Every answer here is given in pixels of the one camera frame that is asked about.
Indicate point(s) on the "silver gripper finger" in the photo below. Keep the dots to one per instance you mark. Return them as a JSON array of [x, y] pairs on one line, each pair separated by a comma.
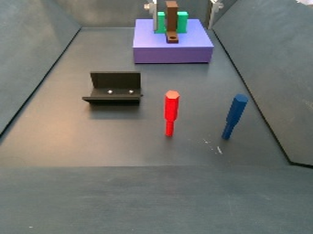
[[151, 7], [216, 7]]

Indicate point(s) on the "blue hexagonal peg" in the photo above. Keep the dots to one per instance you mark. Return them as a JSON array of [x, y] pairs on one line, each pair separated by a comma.
[[237, 108]]

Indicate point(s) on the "purple board block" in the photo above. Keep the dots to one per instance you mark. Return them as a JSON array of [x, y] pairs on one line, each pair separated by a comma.
[[151, 50]]

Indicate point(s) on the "green block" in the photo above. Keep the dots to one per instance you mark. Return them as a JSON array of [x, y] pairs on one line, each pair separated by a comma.
[[182, 22]]

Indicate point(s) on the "red hexagonal peg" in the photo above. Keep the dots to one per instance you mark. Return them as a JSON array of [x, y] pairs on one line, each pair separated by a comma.
[[171, 98]]

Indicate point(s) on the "black angle bracket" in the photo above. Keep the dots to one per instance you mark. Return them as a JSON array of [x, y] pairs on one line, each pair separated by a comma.
[[115, 87]]

